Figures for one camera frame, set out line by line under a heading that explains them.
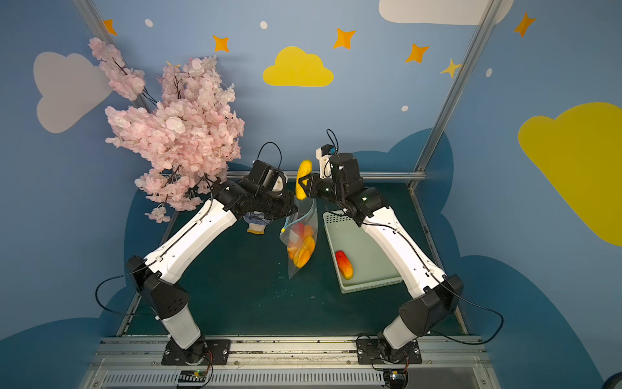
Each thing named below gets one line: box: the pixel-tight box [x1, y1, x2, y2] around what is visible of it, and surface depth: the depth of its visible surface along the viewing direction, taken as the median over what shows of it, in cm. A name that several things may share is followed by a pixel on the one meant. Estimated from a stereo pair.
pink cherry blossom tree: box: [87, 38, 246, 223], surface depth 69 cm
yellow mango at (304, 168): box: [295, 158, 314, 201], surface depth 72 cm
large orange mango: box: [286, 235, 316, 269], surface depth 92 cm
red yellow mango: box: [335, 250, 354, 280], surface depth 91 cm
